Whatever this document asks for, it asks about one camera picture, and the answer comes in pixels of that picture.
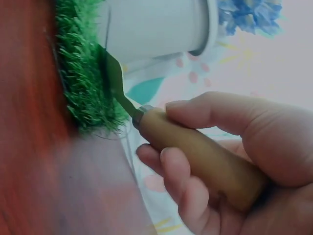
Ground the person's right hand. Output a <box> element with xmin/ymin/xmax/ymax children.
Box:
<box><xmin>135</xmin><ymin>91</ymin><xmax>313</xmax><ymax>235</ymax></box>

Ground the wooden handled metal trowel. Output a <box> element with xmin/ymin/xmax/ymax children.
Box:
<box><xmin>97</xmin><ymin>43</ymin><xmax>268</xmax><ymax>212</ymax></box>

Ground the green artificial grass mat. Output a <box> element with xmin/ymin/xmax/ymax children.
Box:
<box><xmin>54</xmin><ymin>0</ymin><xmax>131</xmax><ymax>135</ymax></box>

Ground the white plastic pot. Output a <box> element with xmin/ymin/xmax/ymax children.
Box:
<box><xmin>99</xmin><ymin>0</ymin><xmax>221</xmax><ymax>62</ymax></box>

